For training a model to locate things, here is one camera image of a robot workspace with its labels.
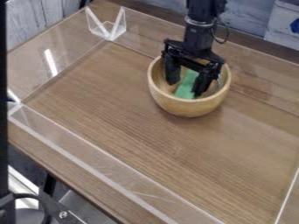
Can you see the green rectangular block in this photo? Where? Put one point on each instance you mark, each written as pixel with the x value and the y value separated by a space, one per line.
pixel 184 88

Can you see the clear acrylic table barrier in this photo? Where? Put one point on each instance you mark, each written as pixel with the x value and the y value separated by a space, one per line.
pixel 150 167

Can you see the black table leg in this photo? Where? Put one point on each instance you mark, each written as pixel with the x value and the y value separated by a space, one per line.
pixel 50 185

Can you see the brown wooden bowl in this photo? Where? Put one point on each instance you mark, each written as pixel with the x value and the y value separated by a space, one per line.
pixel 186 107

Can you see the white box with blue mark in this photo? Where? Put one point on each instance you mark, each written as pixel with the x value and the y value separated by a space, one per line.
pixel 282 29

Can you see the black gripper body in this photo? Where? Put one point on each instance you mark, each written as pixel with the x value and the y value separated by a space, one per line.
pixel 194 60

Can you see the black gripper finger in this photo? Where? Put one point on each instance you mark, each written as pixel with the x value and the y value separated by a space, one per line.
pixel 172 69
pixel 203 80

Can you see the grey metal base plate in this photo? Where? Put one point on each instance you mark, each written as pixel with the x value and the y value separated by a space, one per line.
pixel 84 211

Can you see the clear acrylic corner bracket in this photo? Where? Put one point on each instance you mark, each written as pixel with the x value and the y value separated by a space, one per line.
pixel 107 30

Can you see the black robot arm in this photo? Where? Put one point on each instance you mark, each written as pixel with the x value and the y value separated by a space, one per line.
pixel 202 20

